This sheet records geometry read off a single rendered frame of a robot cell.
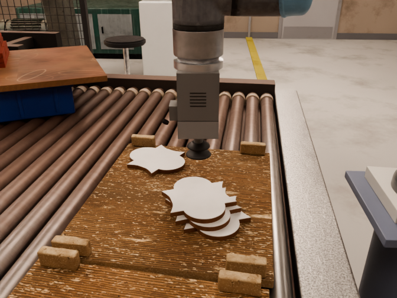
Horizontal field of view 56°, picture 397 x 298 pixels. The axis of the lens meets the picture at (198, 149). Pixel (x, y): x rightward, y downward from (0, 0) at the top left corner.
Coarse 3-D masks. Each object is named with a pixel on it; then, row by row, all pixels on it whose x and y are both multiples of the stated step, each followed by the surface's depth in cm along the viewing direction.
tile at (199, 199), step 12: (180, 180) 73; (192, 180) 73; (204, 180) 73; (168, 192) 69; (180, 192) 69; (192, 192) 69; (204, 192) 69; (216, 192) 69; (180, 204) 65; (192, 204) 65; (204, 204) 65; (216, 204) 65; (228, 204) 66; (192, 216) 62; (204, 216) 62; (216, 216) 62
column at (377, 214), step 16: (352, 176) 93; (368, 192) 86; (368, 208) 81; (384, 208) 81; (384, 224) 76; (384, 240) 72; (368, 256) 93; (384, 256) 85; (368, 272) 92; (384, 272) 86; (368, 288) 92; (384, 288) 87
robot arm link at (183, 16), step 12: (180, 0) 51; (192, 0) 50; (204, 0) 50; (216, 0) 50; (228, 0) 50; (180, 12) 51; (192, 12) 51; (204, 12) 51; (216, 12) 51; (228, 12) 52; (180, 24) 52; (192, 24) 51; (204, 24) 51; (216, 24) 52
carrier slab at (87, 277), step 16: (32, 272) 55; (48, 272) 55; (64, 272) 55; (80, 272) 55; (96, 272) 55; (112, 272) 55; (128, 272) 55; (144, 272) 55; (16, 288) 52; (32, 288) 52; (48, 288) 52; (64, 288) 52; (80, 288) 52; (96, 288) 52; (112, 288) 52; (128, 288) 52; (144, 288) 52; (160, 288) 52; (176, 288) 52; (192, 288) 52; (208, 288) 52
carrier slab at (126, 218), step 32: (128, 160) 86; (192, 160) 86; (224, 160) 86; (256, 160) 86; (96, 192) 74; (128, 192) 74; (160, 192) 74; (256, 192) 74; (96, 224) 65; (128, 224) 65; (160, 224) 65; (256, 224) 65; (96, 256) 58; (128, 256) 58; (160, 256) 58; (192, 256) 58; (224, 256) 58
